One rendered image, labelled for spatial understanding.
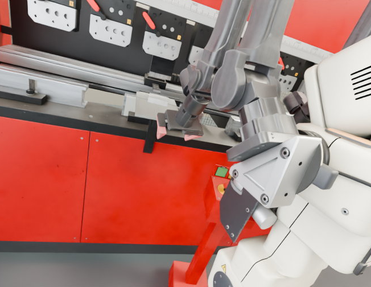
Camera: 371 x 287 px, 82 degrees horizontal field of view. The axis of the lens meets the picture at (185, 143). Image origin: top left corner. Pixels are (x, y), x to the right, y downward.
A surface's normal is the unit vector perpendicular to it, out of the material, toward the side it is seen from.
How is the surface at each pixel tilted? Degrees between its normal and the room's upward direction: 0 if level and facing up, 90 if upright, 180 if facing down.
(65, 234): 90
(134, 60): 90
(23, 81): 90
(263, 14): 89
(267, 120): 55
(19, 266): 0
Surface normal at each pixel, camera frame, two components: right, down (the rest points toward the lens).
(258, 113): -0.53, -0.23
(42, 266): 0.28, -0.85
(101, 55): 0.17, 0.51
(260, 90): 0.44, -0.37
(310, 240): -0.89, -0.05
